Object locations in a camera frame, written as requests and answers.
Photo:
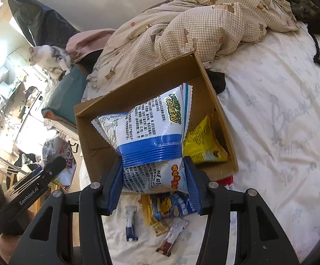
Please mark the yellow snack packet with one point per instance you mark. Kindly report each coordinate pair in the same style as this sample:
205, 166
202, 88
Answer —
201, 143

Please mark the brown cardboard box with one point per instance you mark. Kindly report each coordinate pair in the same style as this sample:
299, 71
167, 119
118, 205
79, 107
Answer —
99, 143

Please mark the pink pillow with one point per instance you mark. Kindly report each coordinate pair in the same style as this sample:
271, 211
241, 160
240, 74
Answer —
88, 42

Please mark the dark sock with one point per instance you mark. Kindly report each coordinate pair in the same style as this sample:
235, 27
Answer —
217, 81

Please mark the checked beige duvet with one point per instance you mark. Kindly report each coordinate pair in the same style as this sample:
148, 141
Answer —
176, 27

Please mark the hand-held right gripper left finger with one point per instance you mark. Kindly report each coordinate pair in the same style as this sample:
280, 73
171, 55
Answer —
113, 190

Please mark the dark blue snack packet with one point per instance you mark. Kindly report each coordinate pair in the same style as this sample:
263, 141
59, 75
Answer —
168, 207

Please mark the white paper bag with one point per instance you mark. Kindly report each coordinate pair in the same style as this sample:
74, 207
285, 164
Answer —
60, 160

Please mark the red snack packet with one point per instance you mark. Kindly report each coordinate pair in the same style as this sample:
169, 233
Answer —
226, 182

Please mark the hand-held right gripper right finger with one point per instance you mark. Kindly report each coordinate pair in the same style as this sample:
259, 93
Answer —
194, 187

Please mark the white blue snack bag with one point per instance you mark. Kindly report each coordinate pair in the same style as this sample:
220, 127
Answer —
151, 132

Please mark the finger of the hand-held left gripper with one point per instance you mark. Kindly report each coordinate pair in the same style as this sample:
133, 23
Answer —
55, 167

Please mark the brown white snack sachet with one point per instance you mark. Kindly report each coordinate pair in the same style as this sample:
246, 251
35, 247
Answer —
172, 236

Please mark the white blue snack sachet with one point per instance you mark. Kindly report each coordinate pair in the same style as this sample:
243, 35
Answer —
131, 223

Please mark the grey white cat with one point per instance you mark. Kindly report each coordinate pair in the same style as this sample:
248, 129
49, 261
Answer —
51, 59

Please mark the teal sofa armrest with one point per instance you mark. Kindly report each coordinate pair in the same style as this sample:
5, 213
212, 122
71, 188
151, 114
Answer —
63, 96

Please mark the dark hanging jacket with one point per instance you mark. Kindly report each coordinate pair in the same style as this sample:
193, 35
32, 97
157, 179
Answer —
38, 16

